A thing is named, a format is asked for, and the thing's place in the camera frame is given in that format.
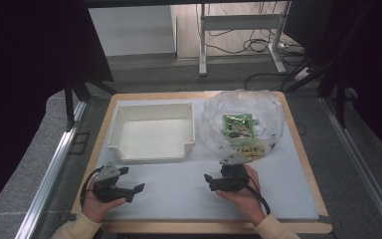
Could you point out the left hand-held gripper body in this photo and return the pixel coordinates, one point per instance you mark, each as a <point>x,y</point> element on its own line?
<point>107,173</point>

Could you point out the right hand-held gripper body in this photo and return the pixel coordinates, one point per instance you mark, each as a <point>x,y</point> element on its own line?
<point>233,181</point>

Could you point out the person's right hand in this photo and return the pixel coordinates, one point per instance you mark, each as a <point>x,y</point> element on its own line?
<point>247,202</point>

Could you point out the person's left hand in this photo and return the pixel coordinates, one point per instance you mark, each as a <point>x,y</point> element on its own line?
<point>94,207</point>

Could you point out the yellow snack packet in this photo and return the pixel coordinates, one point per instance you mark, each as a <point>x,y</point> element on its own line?
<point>252,150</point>

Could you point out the white table mat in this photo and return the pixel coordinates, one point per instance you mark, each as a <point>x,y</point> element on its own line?
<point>179,202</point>

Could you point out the white plastic tray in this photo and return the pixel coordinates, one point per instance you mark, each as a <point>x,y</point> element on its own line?
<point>152,136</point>

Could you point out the green snack packet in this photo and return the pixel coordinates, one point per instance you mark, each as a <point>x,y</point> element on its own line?
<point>239,126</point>

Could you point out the clear plastic bag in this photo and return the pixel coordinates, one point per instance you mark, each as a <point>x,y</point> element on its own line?
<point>212,116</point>

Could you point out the black metal stand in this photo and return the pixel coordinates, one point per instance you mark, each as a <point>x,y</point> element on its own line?
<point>341,106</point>
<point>69,106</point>

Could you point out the white power strip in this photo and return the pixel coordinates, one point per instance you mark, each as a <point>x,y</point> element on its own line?
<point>301,74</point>

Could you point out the black curtain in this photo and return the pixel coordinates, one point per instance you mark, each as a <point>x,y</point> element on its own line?
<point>20,66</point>
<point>374,66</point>

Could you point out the aluminium rail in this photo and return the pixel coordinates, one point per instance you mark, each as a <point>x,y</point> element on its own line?
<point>361,166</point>
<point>51,166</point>

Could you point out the white metal desk frame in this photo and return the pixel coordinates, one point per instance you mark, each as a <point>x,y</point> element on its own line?
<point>238,22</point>

